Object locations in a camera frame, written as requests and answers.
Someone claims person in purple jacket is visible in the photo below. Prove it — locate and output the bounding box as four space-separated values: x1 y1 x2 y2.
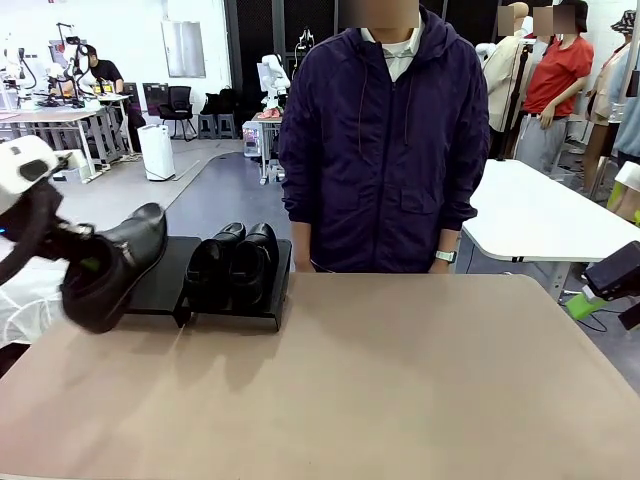
277 4 492 275

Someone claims white plastic cover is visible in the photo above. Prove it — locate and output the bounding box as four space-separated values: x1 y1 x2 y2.
0 259 66 347

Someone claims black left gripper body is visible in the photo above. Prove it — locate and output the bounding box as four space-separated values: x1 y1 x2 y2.
37 222 96 261

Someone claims patterned bucket hat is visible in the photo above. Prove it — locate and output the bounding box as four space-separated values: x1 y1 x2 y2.
610 10 640 37

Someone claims white robot with black cables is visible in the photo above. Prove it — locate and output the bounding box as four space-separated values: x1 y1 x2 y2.
47 22 100 109

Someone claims computer case with lights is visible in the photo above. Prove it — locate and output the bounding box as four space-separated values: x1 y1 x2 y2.
241 122 265 159

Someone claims black round-toe strap loafer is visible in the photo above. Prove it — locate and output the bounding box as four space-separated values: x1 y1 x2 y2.
185 222 248 312
228 221 281 310

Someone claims person's left forearm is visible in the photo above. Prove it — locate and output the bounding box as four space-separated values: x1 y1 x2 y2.
435 228 460 254

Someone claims black light stand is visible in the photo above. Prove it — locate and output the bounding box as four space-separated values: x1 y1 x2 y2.
497 42 537 164

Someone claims grey workbench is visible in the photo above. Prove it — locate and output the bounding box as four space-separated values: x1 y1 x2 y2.
0 108 106 182

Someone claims seated person in black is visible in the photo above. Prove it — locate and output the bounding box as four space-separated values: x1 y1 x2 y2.
82 44 126 97

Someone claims white folding table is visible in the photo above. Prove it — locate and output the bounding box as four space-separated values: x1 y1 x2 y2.
457 158 640 306

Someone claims white air purifier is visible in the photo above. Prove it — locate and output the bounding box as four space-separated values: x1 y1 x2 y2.
136 124 177 183

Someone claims black pointed buckle shoe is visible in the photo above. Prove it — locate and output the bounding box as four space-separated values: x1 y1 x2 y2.
60 201 169 335

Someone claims person's right forearm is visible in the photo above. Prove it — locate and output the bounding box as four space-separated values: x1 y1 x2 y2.
291 221 315 260

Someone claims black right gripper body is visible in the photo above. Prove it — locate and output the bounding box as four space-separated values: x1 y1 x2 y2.
583 241 640 302

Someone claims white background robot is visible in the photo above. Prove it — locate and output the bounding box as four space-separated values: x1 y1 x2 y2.
258 53 291 110

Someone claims grey wall panel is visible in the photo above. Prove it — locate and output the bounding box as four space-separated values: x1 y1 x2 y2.
159 19 208 79

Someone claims mannequin in blue denim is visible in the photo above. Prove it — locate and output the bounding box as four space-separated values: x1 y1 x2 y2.
607 49 640 226

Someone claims black office chair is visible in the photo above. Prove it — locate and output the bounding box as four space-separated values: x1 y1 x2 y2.
157 85 197 142

